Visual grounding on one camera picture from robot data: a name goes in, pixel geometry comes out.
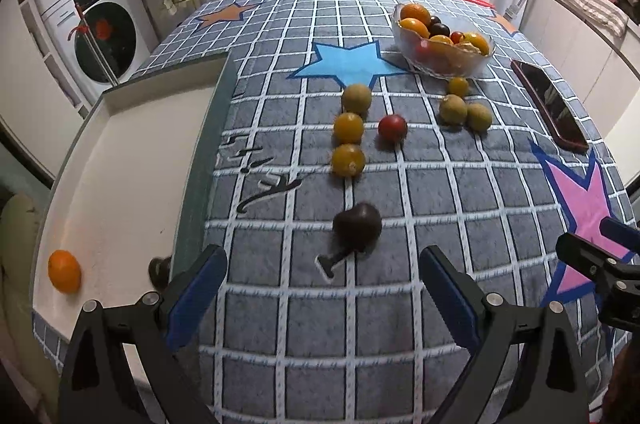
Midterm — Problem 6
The red-tied metal pole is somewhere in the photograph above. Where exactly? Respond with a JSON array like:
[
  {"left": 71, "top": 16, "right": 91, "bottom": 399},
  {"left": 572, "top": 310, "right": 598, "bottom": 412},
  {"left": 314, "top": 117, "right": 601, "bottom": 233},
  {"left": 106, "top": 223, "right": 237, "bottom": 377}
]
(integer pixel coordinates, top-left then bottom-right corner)
[{"left": 67, "top": 1, "right": 118, "bottom": 86}]

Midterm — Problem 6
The large dark plum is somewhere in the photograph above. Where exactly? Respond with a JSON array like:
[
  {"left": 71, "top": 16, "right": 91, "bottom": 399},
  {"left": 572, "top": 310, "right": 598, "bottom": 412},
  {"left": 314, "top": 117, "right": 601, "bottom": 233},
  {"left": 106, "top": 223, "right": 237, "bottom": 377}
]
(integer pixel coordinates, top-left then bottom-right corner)
[{"left": 332, "top": 202, "right": 383, "bottom": 252}]

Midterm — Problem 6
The white counter cabinet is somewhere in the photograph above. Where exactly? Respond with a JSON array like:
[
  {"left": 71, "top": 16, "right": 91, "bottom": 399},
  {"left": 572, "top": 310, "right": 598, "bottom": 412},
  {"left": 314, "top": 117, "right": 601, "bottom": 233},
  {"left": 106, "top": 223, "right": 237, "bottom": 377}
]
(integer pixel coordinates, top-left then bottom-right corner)
[{"left": 520, "top": 0, "right": 640, "bottom": 145}]

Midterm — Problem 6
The tan longan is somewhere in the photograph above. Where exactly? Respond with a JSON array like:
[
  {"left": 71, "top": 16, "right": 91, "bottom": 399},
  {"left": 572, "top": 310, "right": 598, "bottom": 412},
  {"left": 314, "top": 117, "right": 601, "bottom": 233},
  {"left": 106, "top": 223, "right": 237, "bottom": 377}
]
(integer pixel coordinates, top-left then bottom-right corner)
[
  {"left": 341, "top": 84, "right": 373, "bottom": 115},
  {"left": 466, "top": 102, "right": 493, "bottom": 132},
  {"left": 439, "top": 94, "right": 468, "bottom": 125}
]

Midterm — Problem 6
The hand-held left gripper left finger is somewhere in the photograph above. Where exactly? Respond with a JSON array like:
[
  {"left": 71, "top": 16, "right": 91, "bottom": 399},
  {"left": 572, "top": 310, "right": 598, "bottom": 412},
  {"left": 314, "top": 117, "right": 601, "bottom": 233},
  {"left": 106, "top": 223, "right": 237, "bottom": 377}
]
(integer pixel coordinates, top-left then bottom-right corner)
[{"left": 59, "top": 244, "right": 228, "bottom": 424}]

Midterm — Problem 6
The grey checked star blanket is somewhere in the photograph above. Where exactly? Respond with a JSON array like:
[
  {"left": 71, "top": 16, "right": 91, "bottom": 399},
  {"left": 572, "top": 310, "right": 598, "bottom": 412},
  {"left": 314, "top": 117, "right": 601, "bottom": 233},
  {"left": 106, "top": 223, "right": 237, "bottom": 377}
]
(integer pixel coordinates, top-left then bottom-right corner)
[{"left": 31, "top": 0, "right": 638, "bottom": 424}]

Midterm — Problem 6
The striped towel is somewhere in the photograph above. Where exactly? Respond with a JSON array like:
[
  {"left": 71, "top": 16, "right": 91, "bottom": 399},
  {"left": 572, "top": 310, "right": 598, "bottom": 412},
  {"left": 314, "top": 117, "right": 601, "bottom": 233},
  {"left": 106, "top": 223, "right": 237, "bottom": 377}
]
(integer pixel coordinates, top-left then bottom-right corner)
[{"left": 547, "top": 0, "right": 628, "bottom": 36}]

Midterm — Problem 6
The glass bowl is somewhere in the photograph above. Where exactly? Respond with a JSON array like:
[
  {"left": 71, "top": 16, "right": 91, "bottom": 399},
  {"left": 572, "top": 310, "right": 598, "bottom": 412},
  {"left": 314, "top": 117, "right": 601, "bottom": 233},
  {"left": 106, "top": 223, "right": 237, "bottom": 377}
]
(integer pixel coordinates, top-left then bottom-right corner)
[{"left": 391, "top": 2, "right": 497, "bottom": 79}]

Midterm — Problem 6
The orange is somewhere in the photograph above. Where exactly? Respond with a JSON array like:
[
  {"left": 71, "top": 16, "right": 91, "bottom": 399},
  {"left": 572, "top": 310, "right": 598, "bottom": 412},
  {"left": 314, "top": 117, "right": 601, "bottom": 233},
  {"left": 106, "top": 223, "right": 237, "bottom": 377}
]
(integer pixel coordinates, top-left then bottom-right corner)
[
  {"left": 47, "top": 250, "right": 82, "bottom": 294},
  {"left": 401, "top": 3, "right": 431, "bottom": 22},
  {"left": 399, "top": 18, "right": 431, "bottom": 39}
]

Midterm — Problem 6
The white box with green rim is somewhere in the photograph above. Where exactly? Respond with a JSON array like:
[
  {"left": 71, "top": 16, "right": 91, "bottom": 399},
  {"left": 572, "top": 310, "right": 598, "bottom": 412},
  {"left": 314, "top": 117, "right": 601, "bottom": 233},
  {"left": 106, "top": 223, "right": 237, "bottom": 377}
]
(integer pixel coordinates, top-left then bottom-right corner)
[{"left": 30, "top": 51, "right": 238, "bottom": 345}]

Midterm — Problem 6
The large yellow tomato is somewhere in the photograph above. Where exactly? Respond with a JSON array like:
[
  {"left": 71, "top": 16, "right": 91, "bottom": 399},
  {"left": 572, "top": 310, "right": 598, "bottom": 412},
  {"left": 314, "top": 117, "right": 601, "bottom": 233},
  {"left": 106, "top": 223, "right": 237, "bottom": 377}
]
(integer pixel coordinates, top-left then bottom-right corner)
[{"left": 462, "top": 32, "right": 490, "bottom": 56}]

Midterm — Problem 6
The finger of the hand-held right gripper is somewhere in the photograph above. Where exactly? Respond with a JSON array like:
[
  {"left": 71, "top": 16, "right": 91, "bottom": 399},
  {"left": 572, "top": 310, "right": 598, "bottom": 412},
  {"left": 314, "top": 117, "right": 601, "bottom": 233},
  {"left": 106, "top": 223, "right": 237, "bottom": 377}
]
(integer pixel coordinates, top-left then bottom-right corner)
[
  {"left": 555, "top": 231, "right": 640, "bottom": 330},
  {"left": 600, "top": 217, "right": 640, "bottom": 255}
]

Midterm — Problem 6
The white washing machine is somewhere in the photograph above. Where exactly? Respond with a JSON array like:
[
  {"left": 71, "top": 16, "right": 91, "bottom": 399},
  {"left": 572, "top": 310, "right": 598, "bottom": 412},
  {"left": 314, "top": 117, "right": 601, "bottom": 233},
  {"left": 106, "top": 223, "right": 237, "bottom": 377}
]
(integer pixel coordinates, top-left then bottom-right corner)
[{"left": 37, "top": 0, "right": 153, "bottom": 105}]

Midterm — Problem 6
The black smartphone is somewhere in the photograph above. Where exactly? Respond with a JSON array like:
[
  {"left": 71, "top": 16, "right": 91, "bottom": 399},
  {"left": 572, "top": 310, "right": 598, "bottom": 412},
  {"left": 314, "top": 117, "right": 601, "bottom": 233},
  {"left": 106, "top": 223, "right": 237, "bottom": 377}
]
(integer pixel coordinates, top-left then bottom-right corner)
[{"left": 510, "top": 59, "right": 590, "bottom": 151}]

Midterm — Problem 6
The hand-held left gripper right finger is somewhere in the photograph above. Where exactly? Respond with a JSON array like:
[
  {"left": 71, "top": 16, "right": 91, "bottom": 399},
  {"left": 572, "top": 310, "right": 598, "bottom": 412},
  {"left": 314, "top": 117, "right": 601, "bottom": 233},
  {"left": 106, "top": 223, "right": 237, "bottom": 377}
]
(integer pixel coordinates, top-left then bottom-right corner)
[{"left": 419, "top": 245, "right": 591, "bottom": 424}]

